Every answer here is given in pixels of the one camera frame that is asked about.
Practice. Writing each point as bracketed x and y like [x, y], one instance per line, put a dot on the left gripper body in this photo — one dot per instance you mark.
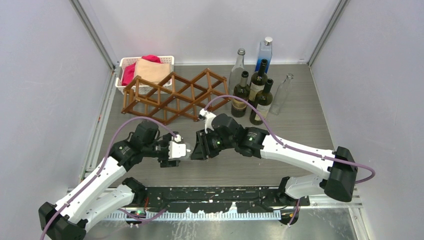
[162, 148]

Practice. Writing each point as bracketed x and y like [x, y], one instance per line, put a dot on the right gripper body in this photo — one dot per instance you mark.
[216, 143]

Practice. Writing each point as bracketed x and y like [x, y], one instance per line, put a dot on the dark wine bottle silver cap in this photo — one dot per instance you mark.
[242, 91]

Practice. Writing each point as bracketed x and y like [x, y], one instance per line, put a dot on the dark wine bottle black neck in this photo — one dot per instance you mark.
[262, 103]

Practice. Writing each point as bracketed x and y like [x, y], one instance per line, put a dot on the brown wooden wine rack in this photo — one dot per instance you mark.
[174, 96]

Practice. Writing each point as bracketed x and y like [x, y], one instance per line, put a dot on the small clear glass bottle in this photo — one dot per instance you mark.
[281, 95]

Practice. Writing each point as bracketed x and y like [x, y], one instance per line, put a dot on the dark green wine bottle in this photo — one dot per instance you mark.
[258, 80]

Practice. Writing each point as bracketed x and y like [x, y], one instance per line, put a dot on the blue square glass bottle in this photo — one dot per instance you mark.
[264, 52]

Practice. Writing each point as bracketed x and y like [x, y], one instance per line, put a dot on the clear bottle gold black cap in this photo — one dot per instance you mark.
[189, 150]

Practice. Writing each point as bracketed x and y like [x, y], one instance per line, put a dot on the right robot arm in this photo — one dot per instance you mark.
[333, 173]

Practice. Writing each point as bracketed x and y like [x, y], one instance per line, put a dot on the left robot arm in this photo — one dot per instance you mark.
[73, 216]

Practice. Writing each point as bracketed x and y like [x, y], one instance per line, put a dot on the beige folded cloth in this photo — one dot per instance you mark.
[151, 71]

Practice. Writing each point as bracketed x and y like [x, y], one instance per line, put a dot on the red cloth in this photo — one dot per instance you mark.
[128, 73]

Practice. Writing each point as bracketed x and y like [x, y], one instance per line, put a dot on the white plastic basket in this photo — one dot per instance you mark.
[124, 62]

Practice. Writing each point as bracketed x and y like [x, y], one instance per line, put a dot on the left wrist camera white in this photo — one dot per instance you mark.
[177, 148]

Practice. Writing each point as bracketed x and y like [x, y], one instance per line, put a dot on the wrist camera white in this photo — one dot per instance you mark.
[177, 148]
[208, 118]

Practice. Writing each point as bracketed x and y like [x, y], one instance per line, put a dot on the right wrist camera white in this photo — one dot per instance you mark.
[208, 118]

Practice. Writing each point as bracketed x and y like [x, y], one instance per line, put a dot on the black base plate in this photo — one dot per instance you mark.
[212, 198]

